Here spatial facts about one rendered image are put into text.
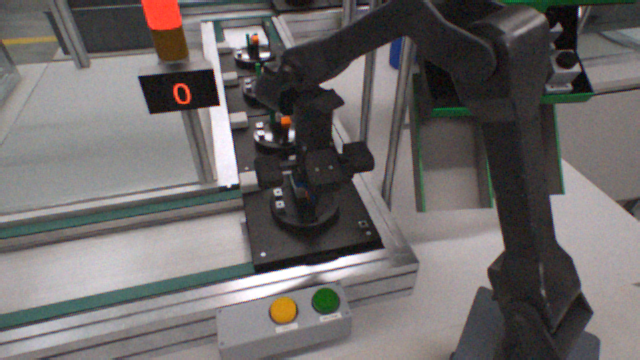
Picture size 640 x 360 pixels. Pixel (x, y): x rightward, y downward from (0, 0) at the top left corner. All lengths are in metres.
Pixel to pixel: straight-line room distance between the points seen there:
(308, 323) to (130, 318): 0.28
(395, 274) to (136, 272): 0.48
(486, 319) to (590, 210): 0.62
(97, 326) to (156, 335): 0.09
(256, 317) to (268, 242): 0.15
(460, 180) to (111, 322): 0.65
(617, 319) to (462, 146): 0.42
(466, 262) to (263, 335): 0.46
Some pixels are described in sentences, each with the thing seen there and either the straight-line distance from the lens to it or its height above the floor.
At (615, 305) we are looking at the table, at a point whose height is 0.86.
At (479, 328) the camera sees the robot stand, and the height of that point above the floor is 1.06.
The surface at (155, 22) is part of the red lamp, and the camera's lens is 0.71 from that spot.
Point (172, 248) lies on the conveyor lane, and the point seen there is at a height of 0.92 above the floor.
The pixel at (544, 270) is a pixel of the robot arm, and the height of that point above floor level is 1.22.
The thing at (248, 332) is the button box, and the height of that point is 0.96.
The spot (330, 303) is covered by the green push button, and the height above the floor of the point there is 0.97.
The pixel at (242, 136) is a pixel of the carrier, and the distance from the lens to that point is 1.03.
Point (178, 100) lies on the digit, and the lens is 0.76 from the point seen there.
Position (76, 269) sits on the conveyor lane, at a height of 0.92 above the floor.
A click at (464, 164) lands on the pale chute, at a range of 0.84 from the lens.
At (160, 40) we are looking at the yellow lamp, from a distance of 0.72.
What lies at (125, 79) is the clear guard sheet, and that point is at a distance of 0.81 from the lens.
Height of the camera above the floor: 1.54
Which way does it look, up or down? 40 degrees down
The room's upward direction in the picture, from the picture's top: straight up
